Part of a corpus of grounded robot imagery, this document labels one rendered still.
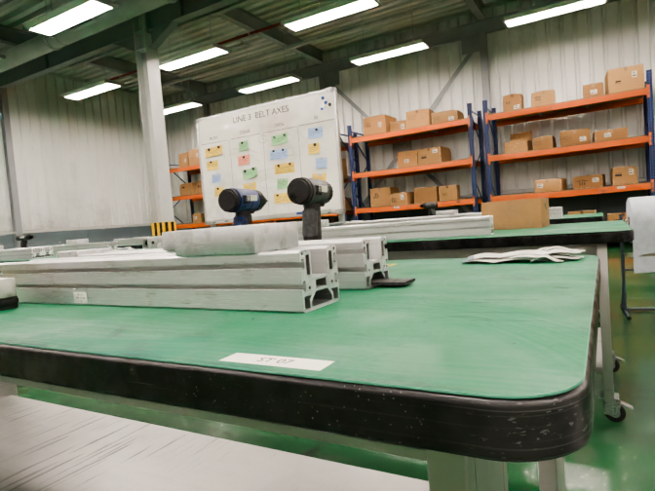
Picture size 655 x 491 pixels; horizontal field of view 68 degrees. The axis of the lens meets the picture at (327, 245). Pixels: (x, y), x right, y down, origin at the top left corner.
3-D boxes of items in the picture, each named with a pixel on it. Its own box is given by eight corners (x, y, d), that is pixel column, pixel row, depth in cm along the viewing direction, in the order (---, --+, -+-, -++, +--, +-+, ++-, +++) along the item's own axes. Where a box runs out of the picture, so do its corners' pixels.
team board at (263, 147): (199, 327, 451) (179, 116, 441) (234, 316, 494) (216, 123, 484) (341, 335, 376) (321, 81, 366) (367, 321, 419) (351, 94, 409)
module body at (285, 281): (-1, 302, 106) (-6, 263, 106) (45, 294, 115) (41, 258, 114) (303, 314, 65) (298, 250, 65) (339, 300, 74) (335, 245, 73)
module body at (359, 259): (81, 288, 122) (77, 254, 122) (115, 282, 131) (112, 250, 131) (366, 290, 82) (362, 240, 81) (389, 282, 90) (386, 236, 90)
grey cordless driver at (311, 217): (288, 280, 105) (281, 178, 104) (324, 269, 123) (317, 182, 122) (322, 279, 102) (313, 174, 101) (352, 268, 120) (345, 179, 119)
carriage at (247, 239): (177, 273, 76) (173, 230, 76) (225, 265, 86) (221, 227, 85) (256, 272, 68) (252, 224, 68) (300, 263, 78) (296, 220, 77)
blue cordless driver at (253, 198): (220, 279, 119) (211, 189, 118) (260, 269, 137) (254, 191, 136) (247, 278, 116) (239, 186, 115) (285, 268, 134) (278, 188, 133)
